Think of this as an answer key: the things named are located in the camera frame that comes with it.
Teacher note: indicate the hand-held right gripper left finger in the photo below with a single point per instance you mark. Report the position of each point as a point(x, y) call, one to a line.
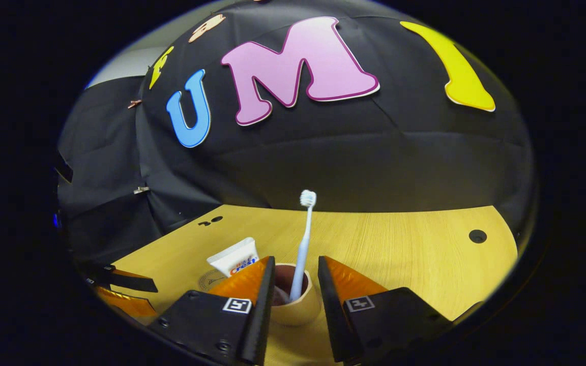
point(257, 325)

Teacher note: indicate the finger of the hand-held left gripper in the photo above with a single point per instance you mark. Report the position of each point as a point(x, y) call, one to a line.
point(127, 304)
point(133, 282)

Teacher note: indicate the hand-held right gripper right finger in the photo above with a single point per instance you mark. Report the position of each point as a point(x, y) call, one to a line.
point(331, 315)

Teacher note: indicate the round brown coaster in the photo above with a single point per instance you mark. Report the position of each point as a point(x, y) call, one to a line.
point(210, 280)

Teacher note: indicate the white toothpaste tube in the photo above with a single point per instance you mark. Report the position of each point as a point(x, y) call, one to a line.
point(232, 254)

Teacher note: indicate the light blue toothbrush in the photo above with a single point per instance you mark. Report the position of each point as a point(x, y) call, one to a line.
point(303, 244)

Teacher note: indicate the wooden desktop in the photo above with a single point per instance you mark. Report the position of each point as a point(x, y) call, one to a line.
point(400, 254)

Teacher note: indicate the silver cloth clip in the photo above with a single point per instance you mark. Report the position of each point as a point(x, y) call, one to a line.
point(141, 190)

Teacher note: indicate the copper cloth clip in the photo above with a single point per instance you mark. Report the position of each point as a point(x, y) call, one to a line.
point(134, 103)

